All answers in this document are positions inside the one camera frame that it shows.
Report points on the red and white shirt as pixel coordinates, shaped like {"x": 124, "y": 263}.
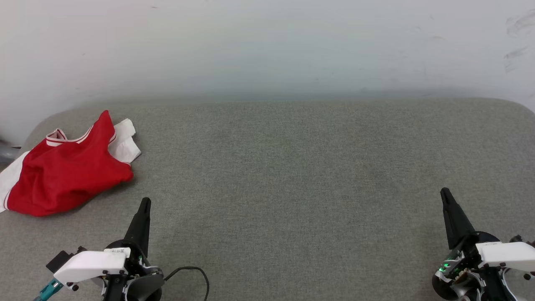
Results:
{"x": 67, "y": 175}

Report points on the grey metal tube frame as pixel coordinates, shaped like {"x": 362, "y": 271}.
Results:
{"x": 6, "y": 153}

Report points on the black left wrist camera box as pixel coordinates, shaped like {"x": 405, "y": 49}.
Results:
{"x": 59, "y": 259}

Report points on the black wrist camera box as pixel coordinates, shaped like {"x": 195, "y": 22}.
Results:
{"x": 59, "y": 259}
{"x": 517, "y": 239}

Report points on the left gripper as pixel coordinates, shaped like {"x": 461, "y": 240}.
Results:
{"x": 92, "y": 263}

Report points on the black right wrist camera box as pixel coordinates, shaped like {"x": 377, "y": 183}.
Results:
{"x": 517, "y": 239}

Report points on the grey fabric sofa cushion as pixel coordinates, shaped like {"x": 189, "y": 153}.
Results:
{"x": 292, "y": 188}

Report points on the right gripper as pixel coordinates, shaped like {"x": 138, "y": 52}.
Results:
{"x": 501, "y": 256}

